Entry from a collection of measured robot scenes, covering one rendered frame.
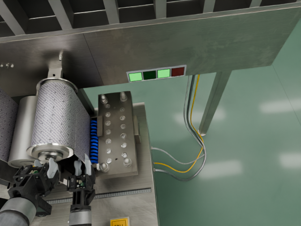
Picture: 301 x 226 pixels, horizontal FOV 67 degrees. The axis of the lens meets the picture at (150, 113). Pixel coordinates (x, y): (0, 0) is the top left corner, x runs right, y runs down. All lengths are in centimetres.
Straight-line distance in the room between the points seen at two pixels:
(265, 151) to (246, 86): 69
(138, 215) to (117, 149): 29
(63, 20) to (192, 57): 49
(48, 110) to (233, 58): 74
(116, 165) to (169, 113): 133
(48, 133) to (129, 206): 49
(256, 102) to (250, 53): 145
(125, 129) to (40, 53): 45
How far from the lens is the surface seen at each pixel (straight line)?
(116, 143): 102
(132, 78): 99
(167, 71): 98
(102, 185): 111
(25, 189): 66
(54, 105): 84
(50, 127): 80
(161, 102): 229
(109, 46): 86
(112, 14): 78
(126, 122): 105
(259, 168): 218
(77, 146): 89
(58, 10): 79
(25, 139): 92
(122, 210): 108
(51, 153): 80
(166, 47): 88
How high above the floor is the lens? 196
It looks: 61 degrees down
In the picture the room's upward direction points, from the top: 6 degrees counter-clockwise
